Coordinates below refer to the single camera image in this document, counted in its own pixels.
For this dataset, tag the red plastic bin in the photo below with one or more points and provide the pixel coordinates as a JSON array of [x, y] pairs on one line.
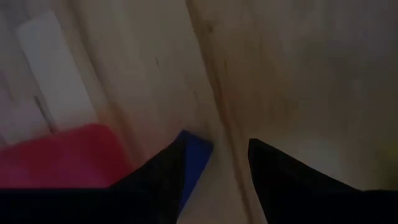
[[62, 161]]

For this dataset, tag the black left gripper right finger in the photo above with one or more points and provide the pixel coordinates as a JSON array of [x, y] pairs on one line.
[[295, 199]]

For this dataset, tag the blue wooden block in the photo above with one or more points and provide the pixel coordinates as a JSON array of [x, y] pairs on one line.
[[197, 161]]

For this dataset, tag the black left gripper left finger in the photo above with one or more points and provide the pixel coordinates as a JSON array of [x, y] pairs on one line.
[[140, 202]]

